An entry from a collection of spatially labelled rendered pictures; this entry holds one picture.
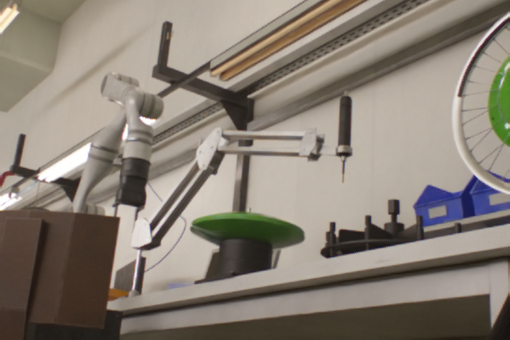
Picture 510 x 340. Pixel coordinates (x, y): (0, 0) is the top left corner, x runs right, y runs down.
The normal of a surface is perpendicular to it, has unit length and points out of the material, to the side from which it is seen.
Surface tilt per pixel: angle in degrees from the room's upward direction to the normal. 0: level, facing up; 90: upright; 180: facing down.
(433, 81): 90
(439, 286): 90
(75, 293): 90
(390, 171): 90
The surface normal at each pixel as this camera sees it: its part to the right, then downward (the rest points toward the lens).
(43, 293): -0.09, -0.36
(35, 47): 0.58, -0.24
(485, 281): -0.81, -0.27
